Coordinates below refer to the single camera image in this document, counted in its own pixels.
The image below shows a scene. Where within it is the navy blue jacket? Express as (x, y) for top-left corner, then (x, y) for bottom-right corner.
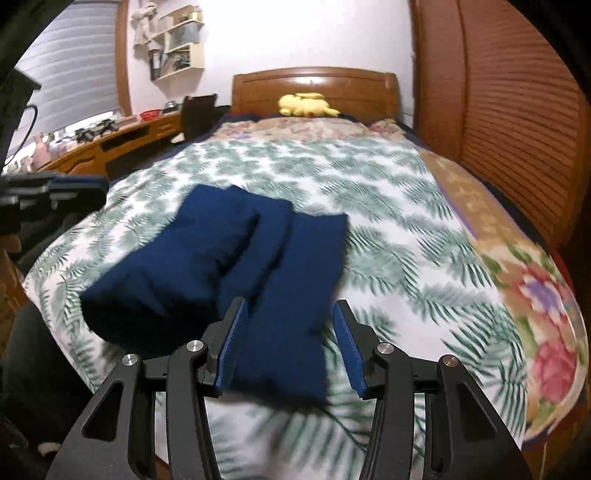
(80, 185), (349, 403)

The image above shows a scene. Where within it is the pink bottle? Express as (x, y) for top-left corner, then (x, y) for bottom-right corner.
(32, 135), (51, 169)

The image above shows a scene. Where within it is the floral blanket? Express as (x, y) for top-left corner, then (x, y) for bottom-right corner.
(214, 117), (589, 443)

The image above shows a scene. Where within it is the long wooden desk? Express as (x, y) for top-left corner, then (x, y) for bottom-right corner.
(39, 112), (181, 177)

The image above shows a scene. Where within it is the red bowl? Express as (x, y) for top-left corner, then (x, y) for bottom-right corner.
(139, 109), (162, 122)

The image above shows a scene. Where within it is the grey window blind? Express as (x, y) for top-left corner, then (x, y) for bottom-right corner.
(10, 1), (120, 149)

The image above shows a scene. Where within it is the dark brown chair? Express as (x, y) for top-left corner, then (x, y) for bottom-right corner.
(180, 94), (219, 142)

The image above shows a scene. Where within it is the yellow plush toy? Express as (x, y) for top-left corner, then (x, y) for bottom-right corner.
(277, 93), (341, 118)

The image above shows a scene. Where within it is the wooden louvered wardrobe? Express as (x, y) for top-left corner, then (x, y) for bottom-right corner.
(411, 1), (590, 247)

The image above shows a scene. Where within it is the wooden bed headboard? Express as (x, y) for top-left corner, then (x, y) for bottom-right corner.
(231, 67), (402, 124)

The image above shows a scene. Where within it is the white wall shelf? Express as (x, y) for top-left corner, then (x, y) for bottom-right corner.
(148, 4), (205, 82)

